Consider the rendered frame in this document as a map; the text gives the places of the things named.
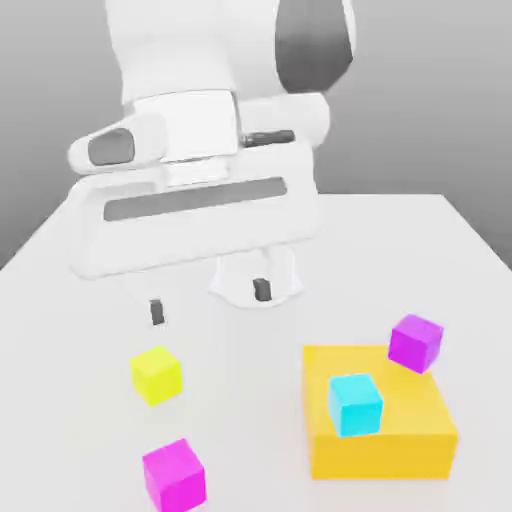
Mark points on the small cyan cube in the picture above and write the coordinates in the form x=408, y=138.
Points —
x=355, y=406

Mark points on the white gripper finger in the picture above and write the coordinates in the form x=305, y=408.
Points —
x=262, y=290
x=156, y=312

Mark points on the large orange box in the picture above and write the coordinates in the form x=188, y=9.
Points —
x=384, y=456

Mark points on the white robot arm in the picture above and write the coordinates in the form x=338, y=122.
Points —
x=188, y=60

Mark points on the small magenta cube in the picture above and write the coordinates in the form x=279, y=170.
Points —
x=174, y=476

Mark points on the small yellow cube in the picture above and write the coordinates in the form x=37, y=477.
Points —
x=155, y=376

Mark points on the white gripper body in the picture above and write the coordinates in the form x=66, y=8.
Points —
x=200, y=236

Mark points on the small purple cube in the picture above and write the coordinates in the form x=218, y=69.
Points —
x=415, y=344

